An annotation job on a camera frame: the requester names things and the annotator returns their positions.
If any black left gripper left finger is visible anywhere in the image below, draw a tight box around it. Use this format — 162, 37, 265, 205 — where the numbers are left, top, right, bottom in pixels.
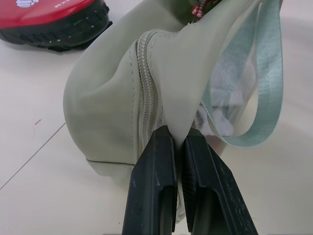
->
121, 125, 178, 235

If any green plush keychain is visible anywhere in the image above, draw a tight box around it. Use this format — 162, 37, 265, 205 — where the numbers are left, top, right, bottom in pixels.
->
175, 0, 215, 25

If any pale green zip pouch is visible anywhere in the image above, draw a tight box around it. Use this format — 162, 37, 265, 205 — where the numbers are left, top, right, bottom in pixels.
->
62, 0, 284, 224

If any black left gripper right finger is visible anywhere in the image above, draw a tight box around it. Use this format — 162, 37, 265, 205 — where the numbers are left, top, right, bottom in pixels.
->
183, 129, 259, 235

